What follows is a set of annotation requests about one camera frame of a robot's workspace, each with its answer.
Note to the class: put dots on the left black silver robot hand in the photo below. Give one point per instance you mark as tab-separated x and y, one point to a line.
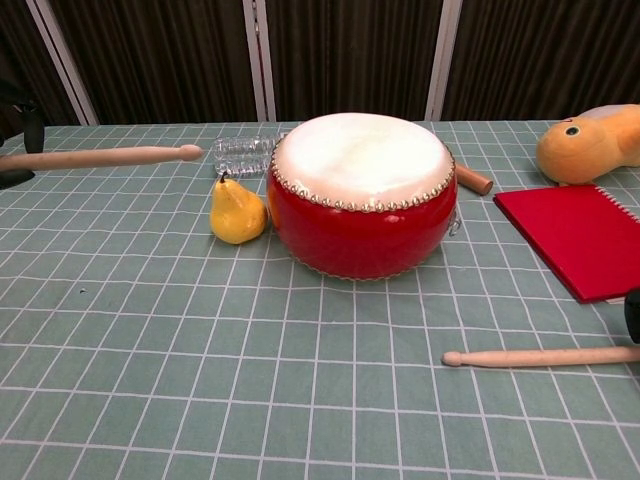
32	132

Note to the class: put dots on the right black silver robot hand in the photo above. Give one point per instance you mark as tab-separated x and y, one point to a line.
633	317

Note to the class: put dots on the light wooden drumstick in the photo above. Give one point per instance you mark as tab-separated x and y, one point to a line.
100	157
540	357

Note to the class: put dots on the red drum with white skin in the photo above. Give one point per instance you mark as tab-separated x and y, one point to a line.
360	225

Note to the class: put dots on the red spiral notebook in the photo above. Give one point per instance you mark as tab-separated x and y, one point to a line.
580	235

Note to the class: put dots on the yellow plush toy animal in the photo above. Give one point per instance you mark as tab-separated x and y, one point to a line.
585	150

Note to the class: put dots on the brown wooden rod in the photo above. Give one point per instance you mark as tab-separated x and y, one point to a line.
475	181

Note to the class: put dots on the clear plastic water bottle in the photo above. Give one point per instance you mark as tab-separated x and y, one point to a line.
240	155

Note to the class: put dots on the yellow toy pear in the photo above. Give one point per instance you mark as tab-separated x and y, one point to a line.
235	212

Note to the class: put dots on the green grid cutting mat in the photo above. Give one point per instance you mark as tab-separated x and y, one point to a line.
200	350

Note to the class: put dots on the white partition frame post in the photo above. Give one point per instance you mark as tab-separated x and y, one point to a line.
442	65
260	65
65	65

